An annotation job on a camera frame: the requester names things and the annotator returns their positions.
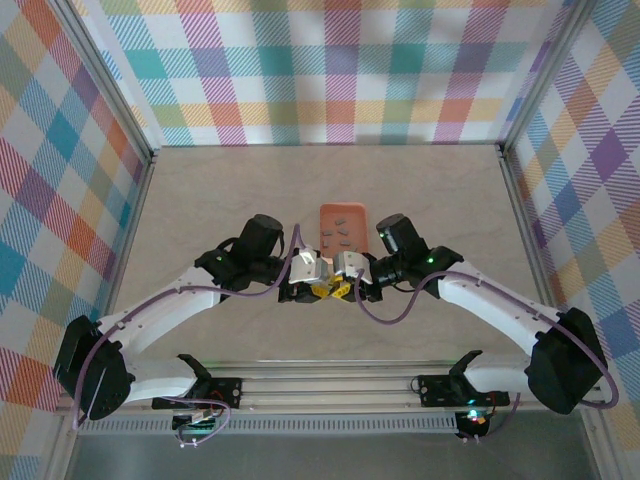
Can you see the orange plastic tray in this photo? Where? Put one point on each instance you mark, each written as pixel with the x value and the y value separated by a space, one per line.
pixel 331 212

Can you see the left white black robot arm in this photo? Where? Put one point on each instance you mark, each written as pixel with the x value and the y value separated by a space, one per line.
pixel 160 305

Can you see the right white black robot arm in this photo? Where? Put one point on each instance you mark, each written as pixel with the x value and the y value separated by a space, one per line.
pixel 500 300

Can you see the small controller board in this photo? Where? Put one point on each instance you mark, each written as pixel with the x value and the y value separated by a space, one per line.
pixel 195 420
pixel 472 422

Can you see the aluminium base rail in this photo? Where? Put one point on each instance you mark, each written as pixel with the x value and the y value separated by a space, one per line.
pixel 325 387

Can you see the aluminium side rail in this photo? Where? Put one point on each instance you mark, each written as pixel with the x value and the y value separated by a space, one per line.
pixel 520 215
pixel 132 225

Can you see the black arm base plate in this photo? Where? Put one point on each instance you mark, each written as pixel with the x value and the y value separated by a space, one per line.
pixel 435 392
pixel 225 392

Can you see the aluminium corner post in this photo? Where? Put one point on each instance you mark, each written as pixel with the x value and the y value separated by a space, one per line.
pixel 107 80
pixel 542 75

